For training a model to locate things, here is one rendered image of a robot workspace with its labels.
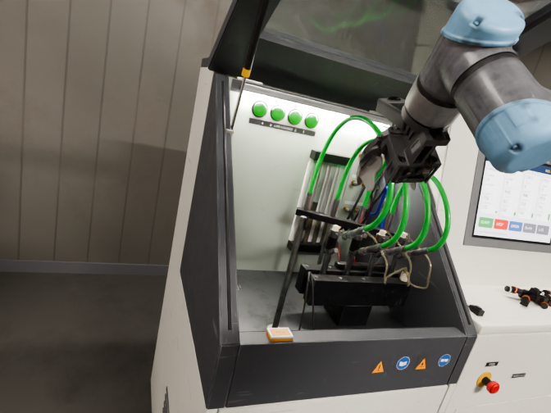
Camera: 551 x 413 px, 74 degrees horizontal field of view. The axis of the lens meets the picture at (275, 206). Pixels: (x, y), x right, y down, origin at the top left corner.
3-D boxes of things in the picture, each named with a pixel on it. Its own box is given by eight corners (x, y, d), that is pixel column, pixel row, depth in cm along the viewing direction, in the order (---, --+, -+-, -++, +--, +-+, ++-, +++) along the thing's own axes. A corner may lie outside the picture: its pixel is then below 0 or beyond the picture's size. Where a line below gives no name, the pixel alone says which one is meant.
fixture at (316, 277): (302, 327, 103) (315, 279, 99) (289, 306, 112) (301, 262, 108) (397, 325, 116) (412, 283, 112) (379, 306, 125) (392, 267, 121)
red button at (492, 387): (485, 397, 100) (493, 383, 99) (473, 387, 104) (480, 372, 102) (498, 396, 102) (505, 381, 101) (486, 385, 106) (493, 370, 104)
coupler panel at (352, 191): (339, 223, 132) (365, 138, 123) (335, 220, 135) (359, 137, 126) (369, 226, 137) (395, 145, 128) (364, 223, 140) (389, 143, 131)
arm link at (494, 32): (482, 37, 36) (447, -12, 40) (431, 115, 46) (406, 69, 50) (549, 34, 38) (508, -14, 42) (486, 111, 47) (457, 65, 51)
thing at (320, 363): (225, 409, 76) (239, 344, 71) (220, 392, 79) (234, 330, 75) (446, 385, 99) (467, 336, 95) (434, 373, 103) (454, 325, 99)
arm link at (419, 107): (409, 68, 50) (464, 69, 51) (396, 93, 54) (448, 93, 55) (425, 108, 46) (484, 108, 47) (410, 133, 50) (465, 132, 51)
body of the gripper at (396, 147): (382, 186, 60) (413, 138, 49) (371, 145, 64) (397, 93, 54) (426, 185, 61) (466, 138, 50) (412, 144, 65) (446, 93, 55)
